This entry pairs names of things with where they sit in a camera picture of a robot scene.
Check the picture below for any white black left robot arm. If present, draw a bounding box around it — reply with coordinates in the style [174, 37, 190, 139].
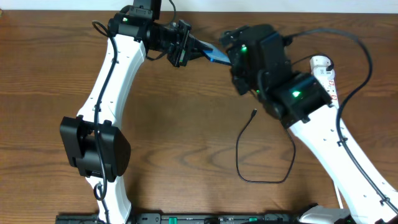
[60, 0, 213, 223]

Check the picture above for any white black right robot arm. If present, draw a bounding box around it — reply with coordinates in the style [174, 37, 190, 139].
[220, 24, 397, 223]

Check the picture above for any white power strip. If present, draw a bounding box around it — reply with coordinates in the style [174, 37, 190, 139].
[315, 68, 339, 108]

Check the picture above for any white power strip cord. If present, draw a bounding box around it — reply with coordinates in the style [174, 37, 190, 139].
[334, 182, 345, 210]

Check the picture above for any blue Samsung smartphone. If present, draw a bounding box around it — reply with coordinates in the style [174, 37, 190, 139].
[203, 49, 231, 65]

